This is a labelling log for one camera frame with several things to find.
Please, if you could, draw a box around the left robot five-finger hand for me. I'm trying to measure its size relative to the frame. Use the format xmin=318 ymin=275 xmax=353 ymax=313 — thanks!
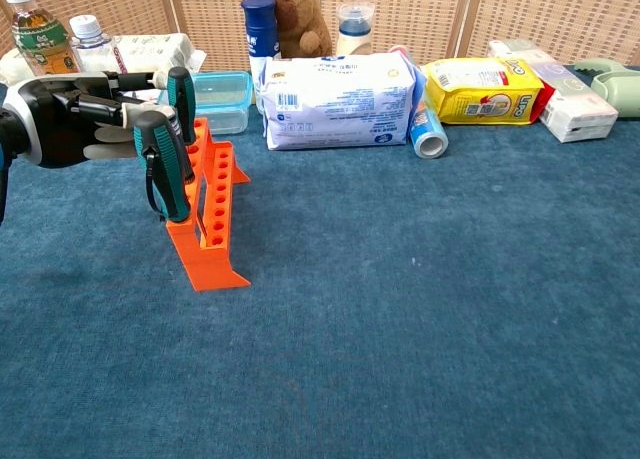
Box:
xmin=2 ymin=70 xmax=176 ymax=169

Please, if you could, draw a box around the large green-black screwdriver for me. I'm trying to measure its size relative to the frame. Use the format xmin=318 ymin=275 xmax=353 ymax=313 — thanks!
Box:
xmin=132 ymin=110 xmax=193 ymax=224

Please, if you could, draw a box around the small green-black screwdriver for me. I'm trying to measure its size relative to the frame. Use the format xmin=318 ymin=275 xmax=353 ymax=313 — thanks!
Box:
xmin=167 ymin=66 xmax=198 ymax=145

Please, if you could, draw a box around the black metal hex driver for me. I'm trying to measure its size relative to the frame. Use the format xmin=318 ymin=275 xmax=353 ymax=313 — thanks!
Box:
xmin=169 ymin=113 xmax=197 ymax=185

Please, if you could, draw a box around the orange screwdriver holder rack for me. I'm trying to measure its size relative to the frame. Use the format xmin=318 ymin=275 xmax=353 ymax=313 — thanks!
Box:
xmin=165 ymin=117 xmax=252 ymax=292

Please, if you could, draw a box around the green tea bottle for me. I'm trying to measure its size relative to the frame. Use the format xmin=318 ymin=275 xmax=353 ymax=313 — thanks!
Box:
xmin=0 ymin=0 xmax=84 ymax=78

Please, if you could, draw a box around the clear water bottle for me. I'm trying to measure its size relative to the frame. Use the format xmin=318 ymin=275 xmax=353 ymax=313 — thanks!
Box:
xmin=68 ymin=14 xmax=126 ymax=75

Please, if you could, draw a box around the white egg carton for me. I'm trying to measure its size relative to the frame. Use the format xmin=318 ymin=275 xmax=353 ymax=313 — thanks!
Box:
xmin=0 ymin=32 xmax=207 ymax=88

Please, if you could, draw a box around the clear container with blue lid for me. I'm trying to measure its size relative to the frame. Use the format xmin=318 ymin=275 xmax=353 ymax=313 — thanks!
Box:
xmin=159 ymin=70 xmax=254 ymax=138

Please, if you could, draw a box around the brown capybara plush toy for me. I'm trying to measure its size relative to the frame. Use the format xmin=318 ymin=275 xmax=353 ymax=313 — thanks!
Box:
xmin=240 ymin=0 xmax=334 ymax=59

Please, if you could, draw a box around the white wet wipes pack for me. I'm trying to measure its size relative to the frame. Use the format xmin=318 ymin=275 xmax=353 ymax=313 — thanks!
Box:
xmin=261 ymin=52 xmax=418 ymax=151

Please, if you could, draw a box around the cream sauce bottle clear cap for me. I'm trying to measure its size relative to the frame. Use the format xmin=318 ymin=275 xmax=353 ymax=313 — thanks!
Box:
xmin=334 ymin=1 xmax=376 ymax=57

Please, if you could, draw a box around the blue felt table cover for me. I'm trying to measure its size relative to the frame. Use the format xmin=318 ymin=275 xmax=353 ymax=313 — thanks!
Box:
xmin=0 ymin=63 xmax=640 ymax=459

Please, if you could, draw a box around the yellow Lipo snack bag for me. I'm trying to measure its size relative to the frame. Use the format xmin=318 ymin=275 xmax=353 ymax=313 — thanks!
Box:
xmin=421 ymin=57 xmax=546 ymax=126

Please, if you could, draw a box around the red and yellow snack box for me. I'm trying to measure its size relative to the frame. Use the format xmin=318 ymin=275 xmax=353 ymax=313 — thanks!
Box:
xmin=534 ymin=86 xmax=557 ymax=124

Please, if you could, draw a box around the woven rattan folding screen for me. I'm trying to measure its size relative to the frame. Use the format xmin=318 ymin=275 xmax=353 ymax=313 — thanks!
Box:
xmin=0 ymin=0 xmax=640 ymax=73

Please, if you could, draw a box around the pastel tissue box pack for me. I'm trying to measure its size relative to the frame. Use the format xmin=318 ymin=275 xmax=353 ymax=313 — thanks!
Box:
xmin=487 ymin=39 xmax=620 ymax=144

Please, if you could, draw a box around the pale green lint roller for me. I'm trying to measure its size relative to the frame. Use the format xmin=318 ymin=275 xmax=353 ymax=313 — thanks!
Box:
xmin=573 ymin=58 xmax=640 ymax=119

